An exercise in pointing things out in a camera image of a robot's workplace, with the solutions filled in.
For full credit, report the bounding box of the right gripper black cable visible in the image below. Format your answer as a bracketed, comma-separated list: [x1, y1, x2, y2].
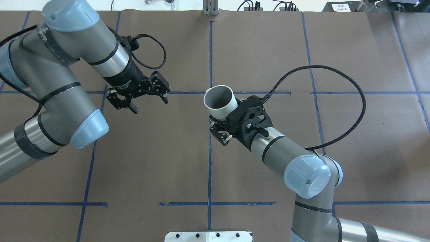
[261, 65, 367, 151]

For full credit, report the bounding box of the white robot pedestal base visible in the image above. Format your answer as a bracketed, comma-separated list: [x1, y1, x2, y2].
[164, 231, 253, 242]

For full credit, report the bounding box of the aluminium frame post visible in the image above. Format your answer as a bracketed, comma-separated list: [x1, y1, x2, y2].
[202, 0, 219, 16]

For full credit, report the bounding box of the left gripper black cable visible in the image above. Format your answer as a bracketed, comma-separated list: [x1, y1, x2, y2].
[116, 33, 167, 70]

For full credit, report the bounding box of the white ribbed HOME mug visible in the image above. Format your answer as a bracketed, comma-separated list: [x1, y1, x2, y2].
[203, 85, 238, 121]

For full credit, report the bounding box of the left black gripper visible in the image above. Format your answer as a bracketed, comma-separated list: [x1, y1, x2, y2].
[103, 60, 170, 114]

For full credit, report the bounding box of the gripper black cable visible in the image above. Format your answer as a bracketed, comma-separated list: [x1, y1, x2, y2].
[261, 65, 367, 151]
[116, 33, 167, 70]

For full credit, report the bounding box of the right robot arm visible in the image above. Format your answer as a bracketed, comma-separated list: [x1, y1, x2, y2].
[203, 92, 429, 242]

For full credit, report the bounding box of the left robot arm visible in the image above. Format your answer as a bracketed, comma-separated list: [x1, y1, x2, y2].
[1, 0, 170, 182]

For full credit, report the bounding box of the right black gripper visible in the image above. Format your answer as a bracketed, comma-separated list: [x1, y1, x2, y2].
[209, 95, 273, 150]

